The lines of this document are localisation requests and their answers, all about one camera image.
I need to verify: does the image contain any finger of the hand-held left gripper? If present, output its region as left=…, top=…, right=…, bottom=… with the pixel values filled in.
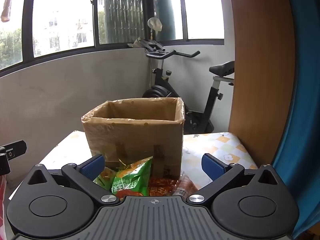
left=0, top=140, right=27, bottom=159

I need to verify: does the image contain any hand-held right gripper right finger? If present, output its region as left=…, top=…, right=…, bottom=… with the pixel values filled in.
left=186, top=153, right=287, bottom=204

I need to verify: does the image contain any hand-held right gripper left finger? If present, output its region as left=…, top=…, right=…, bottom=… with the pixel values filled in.
left=26, top=154, right=120, bottom=205

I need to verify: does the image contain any green snack packet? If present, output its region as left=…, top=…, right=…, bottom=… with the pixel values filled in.
left=111, top=156, right=153, bottom=197
left=93, top=167, right=118, bottom=192

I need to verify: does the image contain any plastic-lined cardboard box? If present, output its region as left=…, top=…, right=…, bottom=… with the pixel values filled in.
left=81, top=97, right=185, bottom=179

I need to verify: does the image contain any red orange snack packet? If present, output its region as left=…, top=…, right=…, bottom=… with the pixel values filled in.
left=147, top=176, right=180, bottom=197

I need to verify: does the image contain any checked floral tablecloth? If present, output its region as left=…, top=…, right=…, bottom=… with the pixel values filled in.
left=7, top=130, right=259, bottom=200

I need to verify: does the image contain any blue curtain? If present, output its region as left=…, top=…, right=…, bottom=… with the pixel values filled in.
left=271, top=0, right=320, bottom=239

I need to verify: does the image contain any wooden panel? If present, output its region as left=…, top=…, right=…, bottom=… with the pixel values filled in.
left=228, top=0, right=297, bottom=170

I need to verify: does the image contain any black exercise bike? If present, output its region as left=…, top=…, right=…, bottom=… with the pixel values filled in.
left=140, top=39, right=235, bottom=134

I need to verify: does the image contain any vertical metal pipe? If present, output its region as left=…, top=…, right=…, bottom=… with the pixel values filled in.
left=147, top=30, right=154, bottom=93

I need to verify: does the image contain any crumpled beige bag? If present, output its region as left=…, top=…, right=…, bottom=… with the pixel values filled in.
left=127, top=37, right=148, bottom=48

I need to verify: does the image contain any hanging beige sock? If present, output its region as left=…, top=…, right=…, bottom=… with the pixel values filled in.
left=0, top=0, right=16, bottom=23

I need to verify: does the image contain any perforated metal window screen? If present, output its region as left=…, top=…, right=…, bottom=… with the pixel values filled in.
left=104, top=0, right=147, bottom=44

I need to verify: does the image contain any white plastic bag on pole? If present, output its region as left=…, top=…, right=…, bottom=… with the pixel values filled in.
left=147, top=17, right=163, bottom=32

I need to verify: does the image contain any black window frame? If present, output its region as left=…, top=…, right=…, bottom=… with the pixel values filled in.
left=0, top=0, right=225, bottom=78

